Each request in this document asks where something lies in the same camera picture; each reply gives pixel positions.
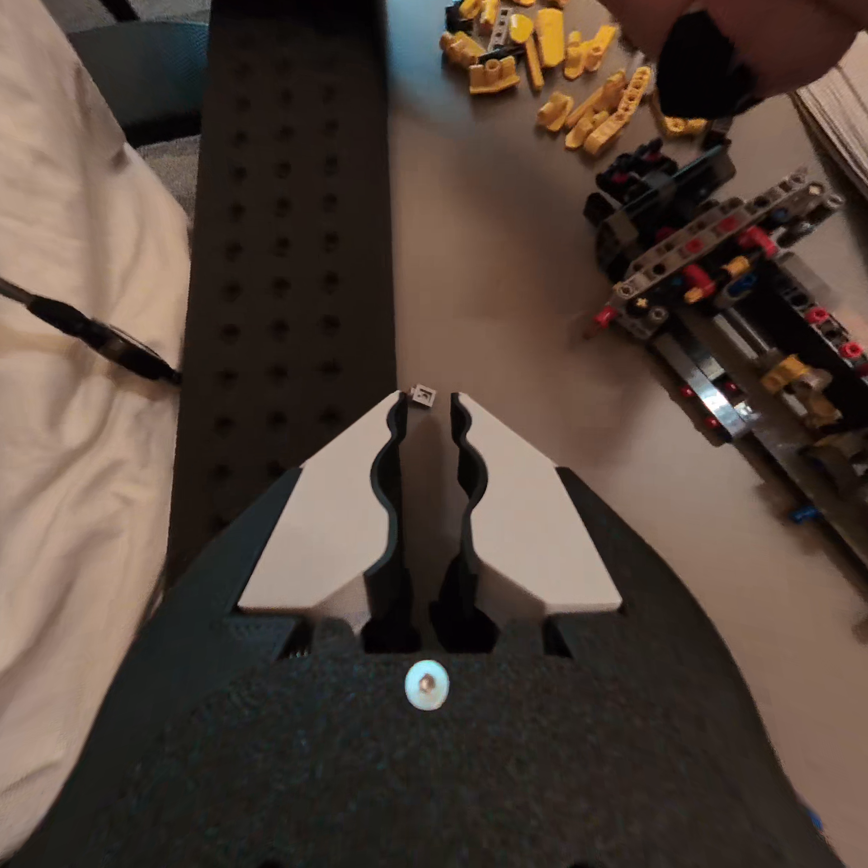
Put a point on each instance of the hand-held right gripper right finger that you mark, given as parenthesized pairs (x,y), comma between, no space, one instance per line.
(542,536)

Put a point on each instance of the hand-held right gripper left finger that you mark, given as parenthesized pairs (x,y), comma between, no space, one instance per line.
(319,536)

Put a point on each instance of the small grey lego plate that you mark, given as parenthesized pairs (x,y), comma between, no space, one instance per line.
(424,395)

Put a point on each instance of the grey lego chassis assembly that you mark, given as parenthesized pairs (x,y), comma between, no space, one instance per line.
(712,258)

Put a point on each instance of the pile of yellow lego pieces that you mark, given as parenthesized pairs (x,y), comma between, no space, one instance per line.
(502,74)

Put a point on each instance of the lego instruction booklet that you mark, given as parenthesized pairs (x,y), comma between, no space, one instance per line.
(841,115)

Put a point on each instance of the person's left hand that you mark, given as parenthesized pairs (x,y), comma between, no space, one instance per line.
(780,34)

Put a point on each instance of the dark swivel chair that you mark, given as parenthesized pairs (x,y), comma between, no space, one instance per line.
(149,74)

